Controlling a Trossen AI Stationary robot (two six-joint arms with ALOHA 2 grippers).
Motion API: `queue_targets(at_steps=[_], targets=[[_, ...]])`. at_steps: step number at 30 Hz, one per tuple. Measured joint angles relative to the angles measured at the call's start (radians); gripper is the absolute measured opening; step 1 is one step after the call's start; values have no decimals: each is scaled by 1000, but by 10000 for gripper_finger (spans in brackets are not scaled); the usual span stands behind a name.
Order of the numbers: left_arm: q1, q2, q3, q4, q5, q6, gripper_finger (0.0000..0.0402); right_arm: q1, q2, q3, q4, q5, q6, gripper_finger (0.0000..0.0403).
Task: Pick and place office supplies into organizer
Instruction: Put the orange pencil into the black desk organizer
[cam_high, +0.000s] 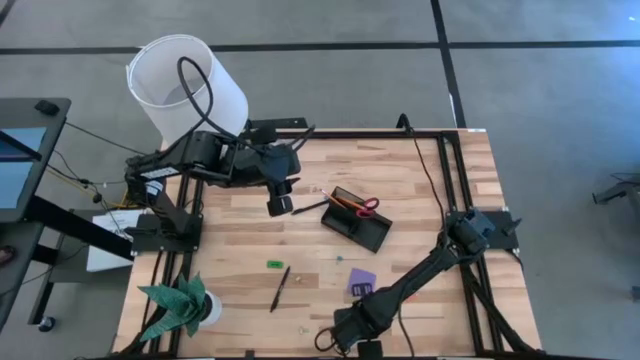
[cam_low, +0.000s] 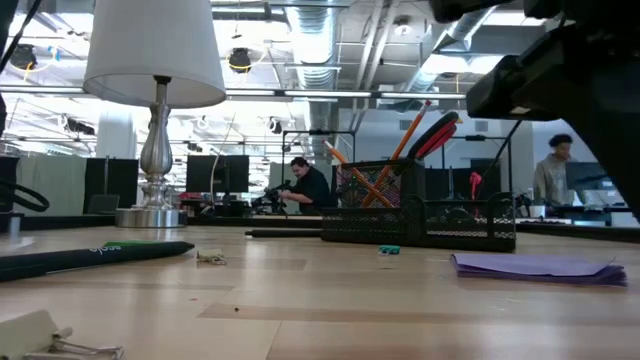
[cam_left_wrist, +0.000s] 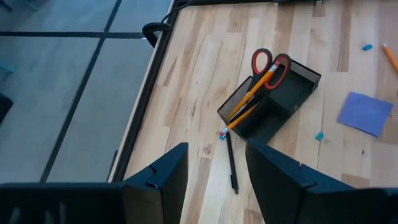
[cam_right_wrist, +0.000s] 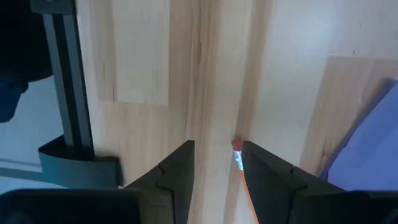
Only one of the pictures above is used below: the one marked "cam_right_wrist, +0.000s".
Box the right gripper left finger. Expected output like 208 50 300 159
0 139 195 224

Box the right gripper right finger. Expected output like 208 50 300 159
241 140 398 224

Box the orange pencil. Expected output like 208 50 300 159
231 138 259 224

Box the purple sticky note pad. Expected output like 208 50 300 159
319 77 398 192

